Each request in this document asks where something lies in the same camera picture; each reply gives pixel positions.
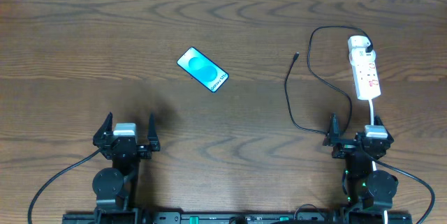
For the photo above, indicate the white power strip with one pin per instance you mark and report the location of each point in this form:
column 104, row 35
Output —
column 366, row 81

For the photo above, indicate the white USB charger adapter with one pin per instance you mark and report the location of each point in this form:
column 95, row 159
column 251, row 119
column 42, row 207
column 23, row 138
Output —
column 360, row 50

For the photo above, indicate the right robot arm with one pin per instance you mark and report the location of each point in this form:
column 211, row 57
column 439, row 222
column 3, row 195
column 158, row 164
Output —
column 370, row 191

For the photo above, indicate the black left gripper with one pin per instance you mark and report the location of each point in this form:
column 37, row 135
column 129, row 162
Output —
column 125, row 148

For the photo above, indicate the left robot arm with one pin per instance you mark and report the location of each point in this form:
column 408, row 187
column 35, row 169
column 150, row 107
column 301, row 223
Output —
column 115, row 186

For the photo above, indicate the blue Galaxy smartphone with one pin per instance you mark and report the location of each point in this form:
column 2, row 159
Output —
column 202, row 69

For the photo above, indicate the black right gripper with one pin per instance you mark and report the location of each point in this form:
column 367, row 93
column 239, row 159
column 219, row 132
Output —
column 355, row 142

